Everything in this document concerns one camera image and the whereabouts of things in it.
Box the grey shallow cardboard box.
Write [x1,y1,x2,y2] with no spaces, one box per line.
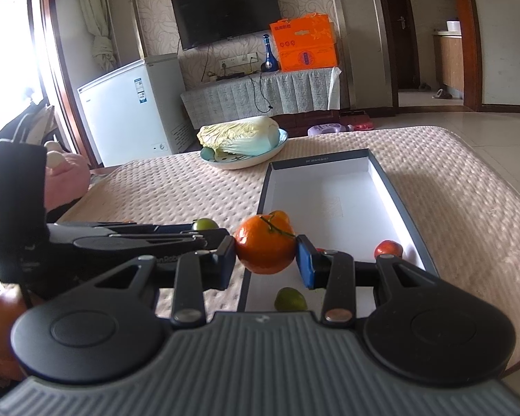
[237,149,438,317]

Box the green lime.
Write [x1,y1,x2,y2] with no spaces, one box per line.
[273,287,308,312]

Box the small red tomato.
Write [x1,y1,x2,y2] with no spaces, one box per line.
[374,240,404,258]

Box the orange mandarin with stem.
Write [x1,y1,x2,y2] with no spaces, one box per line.
[234,213,297,275]

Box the light blue plate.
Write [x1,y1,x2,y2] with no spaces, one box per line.
[200,129,288,170]

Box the person left hand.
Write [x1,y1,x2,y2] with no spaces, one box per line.
[0,287,27,381]

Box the black wall television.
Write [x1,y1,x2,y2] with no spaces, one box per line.
[172,0,281,51]

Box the green tomato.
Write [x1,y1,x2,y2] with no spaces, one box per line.
[192,218,219,231]

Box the blue glass bottle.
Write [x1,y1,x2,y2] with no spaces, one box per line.
[261,34,280,72]

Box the black power cable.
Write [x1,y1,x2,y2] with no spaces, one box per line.
[247,72,275,114]

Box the orange gift box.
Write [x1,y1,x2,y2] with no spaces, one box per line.
[270,13,338,72]

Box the cloth covered tv cabinet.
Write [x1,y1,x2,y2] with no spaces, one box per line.
[181,67,342,130]

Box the pink plush toy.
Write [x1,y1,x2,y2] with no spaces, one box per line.
[44,141,91,211]

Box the kitchen counter cabinet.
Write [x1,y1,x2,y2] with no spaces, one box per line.
[433,20,464,99]

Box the napa cabbage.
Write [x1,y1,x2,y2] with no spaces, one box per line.
[197,115,280,156]

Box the yellow orange lemon fruit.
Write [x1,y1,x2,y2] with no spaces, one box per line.
[268,210,290,225]

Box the white chest freezer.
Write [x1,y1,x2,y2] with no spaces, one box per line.
[78,54,196,166]

